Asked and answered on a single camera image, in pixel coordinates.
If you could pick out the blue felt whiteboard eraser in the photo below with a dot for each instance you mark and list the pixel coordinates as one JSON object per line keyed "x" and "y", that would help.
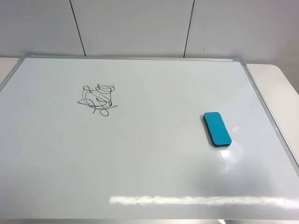
{"x": 216, "y": 128}

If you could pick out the black marker scribble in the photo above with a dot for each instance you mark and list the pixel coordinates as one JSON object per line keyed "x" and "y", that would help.
{"x": 98, "y": 98}

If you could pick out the white whiteboard with aluminium frame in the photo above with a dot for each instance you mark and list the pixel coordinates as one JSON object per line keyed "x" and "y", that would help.
{"x": 152, "y": 157}

